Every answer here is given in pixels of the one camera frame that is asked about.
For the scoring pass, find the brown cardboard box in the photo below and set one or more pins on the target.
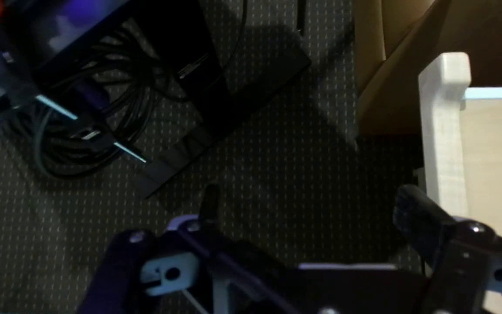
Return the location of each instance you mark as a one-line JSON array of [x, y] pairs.
[[395, 70]]

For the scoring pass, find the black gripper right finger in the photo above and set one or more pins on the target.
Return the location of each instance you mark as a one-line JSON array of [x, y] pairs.
[[430, 224]]

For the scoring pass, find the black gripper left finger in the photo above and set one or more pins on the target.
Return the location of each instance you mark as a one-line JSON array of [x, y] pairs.
[[226, 262]]

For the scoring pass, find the silver thin metal rod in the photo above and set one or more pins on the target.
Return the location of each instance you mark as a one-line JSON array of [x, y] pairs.
[[59, 108]]

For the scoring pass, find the black flat stand base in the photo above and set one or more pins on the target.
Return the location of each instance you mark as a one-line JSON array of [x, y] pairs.
[[226, 87]]

